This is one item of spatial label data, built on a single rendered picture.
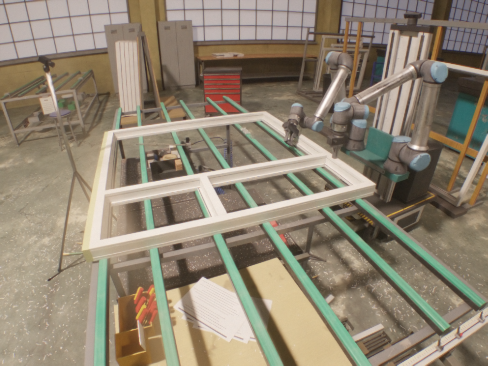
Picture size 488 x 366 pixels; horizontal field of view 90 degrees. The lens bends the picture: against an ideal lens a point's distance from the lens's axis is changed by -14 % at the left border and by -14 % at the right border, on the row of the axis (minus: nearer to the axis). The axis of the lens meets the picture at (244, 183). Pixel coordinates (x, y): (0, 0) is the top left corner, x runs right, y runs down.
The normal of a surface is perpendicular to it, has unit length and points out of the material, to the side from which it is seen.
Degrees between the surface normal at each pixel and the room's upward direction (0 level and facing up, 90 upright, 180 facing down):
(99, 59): 90
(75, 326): 0
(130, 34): 90
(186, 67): 90
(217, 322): 0
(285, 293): 0
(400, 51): 90
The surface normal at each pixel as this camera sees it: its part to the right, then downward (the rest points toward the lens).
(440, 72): 0.14, 0.38
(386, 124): -0.91, 0.22
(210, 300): 0.00, -0.86
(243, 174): 0.35, 0.47
